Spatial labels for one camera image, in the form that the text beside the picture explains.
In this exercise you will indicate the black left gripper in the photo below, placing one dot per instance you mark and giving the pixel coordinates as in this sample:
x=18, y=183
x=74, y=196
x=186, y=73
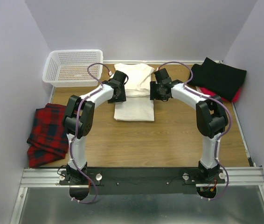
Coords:
x=121, y=98

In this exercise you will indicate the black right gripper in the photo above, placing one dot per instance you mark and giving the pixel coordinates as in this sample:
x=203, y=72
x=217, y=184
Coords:
x=153, y=94

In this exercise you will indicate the white t shirt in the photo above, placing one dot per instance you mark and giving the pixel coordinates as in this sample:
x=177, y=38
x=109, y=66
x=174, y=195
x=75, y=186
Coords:
x=138, y=105

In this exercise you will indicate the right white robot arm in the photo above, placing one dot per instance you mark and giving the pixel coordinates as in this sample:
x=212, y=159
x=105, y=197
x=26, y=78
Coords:
x=211, y=118

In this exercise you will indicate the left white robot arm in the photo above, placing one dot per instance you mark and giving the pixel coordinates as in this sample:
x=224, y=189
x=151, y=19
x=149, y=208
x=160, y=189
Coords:
x=78, y=120

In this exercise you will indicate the white perforated plastic basket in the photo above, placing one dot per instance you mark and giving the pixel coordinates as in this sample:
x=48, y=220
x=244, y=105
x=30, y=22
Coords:
x=69, y=68

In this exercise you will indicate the black folded shirt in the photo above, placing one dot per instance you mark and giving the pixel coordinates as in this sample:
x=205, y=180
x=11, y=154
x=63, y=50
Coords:
x=217, y=77

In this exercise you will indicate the red plaid folded shirt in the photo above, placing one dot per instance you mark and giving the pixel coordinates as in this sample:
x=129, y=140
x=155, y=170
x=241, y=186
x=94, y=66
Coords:
x=48, y=141

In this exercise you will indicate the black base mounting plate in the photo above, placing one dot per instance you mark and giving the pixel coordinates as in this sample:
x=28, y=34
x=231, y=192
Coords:
x=139, y=181

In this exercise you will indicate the aluminium frame rail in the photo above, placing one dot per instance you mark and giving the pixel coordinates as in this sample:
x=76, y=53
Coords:
x=48, y=177

